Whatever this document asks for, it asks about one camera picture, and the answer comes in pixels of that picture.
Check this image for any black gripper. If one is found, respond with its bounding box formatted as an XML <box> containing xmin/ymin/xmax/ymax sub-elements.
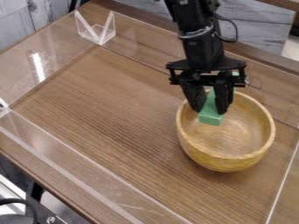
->
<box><xmin>165</xmin><ymin>26</ymin><xmax>246</xmax><ymax>115</ymax></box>

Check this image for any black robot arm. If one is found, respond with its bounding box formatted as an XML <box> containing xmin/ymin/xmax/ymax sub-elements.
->
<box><xmin>164</xmin><ymin>0</ymin><xmax>246</xmax><ymax>115</ymax></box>

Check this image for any black cable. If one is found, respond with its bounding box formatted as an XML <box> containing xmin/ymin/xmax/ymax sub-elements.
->
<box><xmin>213</xmin><ymin>13</ymin><xmax>238</xmax><ymax>44</ymax></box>

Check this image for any clear acrylic corner bracket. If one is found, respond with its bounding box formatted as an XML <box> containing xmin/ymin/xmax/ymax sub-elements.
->
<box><xmin>73</xmin><ymin>10</ymin><xmax>116</xmax><ymax>46</ymax></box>

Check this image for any black table leg bracket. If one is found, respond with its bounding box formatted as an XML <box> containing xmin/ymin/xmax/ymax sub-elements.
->
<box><xmin>25</xmin><ymin>182</ymin><xmax>68</xmax><ymax>224</ymax></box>

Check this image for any green rectangular block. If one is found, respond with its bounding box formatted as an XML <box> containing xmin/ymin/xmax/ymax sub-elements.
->
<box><xmin>197</xmin><ymin>71</ymin><xmax>240</xmax><ymax>127</ymax></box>

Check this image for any brown wooden bowl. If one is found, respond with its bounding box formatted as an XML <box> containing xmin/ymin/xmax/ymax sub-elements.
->
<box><xmin>176</xmin><ymin>92</ymin><xmax>276</xmax><ymax>172</ymax></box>

